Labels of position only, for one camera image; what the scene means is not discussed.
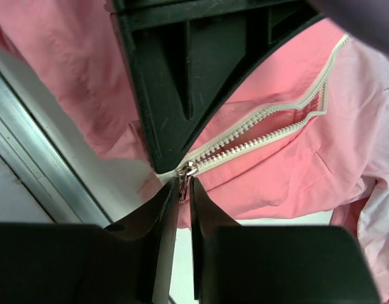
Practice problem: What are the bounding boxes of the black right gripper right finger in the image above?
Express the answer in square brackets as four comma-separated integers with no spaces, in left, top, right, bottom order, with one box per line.
[189,178,381,303]

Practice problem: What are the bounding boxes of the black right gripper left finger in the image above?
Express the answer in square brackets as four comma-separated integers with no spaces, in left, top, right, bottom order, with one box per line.
[0,178,179,303]

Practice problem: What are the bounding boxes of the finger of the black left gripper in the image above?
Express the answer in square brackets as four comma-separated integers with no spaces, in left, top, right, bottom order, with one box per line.
[113,0,322,174]

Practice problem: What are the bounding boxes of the pink hooded zip jacket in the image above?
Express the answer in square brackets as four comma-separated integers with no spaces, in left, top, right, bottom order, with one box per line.
[0,1,389,303]

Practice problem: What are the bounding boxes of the aluminium table frame rail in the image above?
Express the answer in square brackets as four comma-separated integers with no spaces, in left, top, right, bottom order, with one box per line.
[0,71,113,227]

